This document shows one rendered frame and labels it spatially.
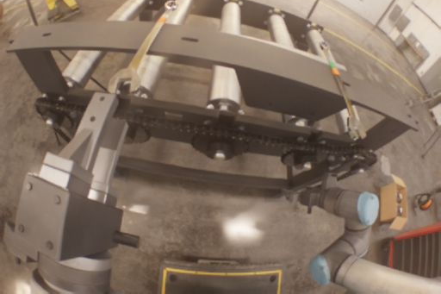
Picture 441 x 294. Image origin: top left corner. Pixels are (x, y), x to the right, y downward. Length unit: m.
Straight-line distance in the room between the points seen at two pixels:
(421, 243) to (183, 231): 2.18
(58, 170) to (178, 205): 1.24
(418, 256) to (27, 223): 2.36
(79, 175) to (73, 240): 0.05
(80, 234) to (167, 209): 1.21
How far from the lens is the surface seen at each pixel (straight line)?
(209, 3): 1.31
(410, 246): 2.31
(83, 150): 0.17
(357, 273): 0.51
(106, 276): 0.19
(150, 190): 1.38
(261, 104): 0.47
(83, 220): 0.16
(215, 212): 1.37
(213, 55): 0.29
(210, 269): 1.07
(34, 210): 0.15
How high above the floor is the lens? 1.35
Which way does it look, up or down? 59 degrees down
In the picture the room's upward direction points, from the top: 22 degrees clockwise
